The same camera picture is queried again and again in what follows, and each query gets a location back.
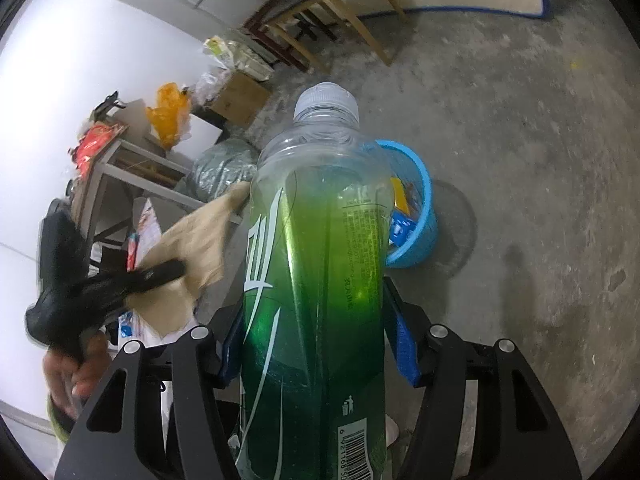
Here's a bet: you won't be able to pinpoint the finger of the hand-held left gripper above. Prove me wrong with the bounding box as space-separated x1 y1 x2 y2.
124 258 187 303

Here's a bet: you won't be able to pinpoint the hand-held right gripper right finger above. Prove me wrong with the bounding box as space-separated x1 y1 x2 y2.
382 277 583 480

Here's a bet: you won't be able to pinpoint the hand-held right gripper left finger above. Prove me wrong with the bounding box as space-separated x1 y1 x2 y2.
55 305 246 480

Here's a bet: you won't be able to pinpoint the green plastic bottle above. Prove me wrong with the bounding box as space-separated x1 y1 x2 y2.
227 82 401 480

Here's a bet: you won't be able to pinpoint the blue plastic basket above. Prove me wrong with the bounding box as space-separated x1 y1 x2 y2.
372 139 440 268

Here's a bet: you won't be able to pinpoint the person's left hand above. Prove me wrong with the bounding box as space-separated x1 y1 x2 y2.
42 330 116 418

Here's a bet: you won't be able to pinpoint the grey-green plastic bag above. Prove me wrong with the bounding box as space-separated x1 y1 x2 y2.
192 139 258 201

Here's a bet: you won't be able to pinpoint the red plastic bag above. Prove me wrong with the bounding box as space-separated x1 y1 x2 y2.
75 125 128 171

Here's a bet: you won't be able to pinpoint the orange plastic bag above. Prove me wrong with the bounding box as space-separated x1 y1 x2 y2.
146 82 193 148

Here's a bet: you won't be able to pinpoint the brown cardboard box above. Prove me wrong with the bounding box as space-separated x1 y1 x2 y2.
212 70 273 126

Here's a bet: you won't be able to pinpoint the white plastic grocery bags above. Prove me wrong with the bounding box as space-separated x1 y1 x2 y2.
192 35 276 106

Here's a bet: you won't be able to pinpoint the dark wooden stool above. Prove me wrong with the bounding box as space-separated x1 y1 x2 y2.
242 0 341 73

